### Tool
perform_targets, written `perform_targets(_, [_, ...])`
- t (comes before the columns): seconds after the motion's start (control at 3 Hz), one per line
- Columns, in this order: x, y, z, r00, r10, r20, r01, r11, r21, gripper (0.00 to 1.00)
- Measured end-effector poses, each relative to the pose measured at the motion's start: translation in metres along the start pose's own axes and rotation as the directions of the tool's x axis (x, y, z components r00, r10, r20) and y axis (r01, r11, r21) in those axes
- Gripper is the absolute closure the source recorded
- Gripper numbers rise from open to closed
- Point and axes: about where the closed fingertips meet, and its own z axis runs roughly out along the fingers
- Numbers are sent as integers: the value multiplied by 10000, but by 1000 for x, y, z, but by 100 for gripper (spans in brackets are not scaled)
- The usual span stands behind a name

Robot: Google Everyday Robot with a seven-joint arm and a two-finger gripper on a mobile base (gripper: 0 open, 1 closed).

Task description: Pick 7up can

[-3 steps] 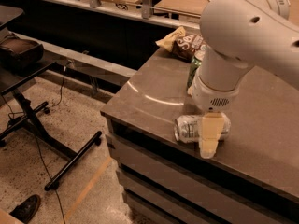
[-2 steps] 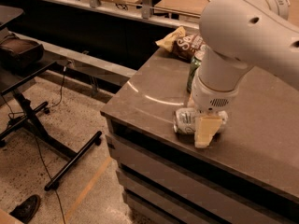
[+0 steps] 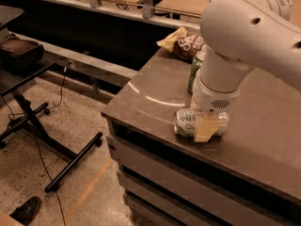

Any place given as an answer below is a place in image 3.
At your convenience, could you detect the black rolling stand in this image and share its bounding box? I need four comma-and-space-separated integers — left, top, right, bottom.
0, 6, 103, 193

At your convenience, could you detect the green upright soda can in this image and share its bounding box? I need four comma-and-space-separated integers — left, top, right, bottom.
188, 51, 205, 94

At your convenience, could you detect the grey metal bracket middle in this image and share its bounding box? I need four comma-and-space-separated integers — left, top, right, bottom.
142, 0, 153, 20

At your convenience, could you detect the grey counter cabinet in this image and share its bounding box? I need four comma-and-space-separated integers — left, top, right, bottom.
101, 110, 301, 226

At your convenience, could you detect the white 7up can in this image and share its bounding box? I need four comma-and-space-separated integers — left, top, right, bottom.
174, 108, 230, 137

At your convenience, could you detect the dark bag on stand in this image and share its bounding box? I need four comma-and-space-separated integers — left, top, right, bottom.
0, 34, 44, 73

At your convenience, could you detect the black shoe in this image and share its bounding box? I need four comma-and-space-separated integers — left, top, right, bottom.
10, 196, 41, 226

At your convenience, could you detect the black floor cable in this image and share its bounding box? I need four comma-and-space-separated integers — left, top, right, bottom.
1, 63, 69, 226

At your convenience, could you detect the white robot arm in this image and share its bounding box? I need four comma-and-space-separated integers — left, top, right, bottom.
193, 0, 301, 142

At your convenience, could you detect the yellow brown chip bag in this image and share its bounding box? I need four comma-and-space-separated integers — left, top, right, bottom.
157, 26, 207, 61

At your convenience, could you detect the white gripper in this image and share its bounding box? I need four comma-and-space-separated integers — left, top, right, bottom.
192, 75, 240, 142

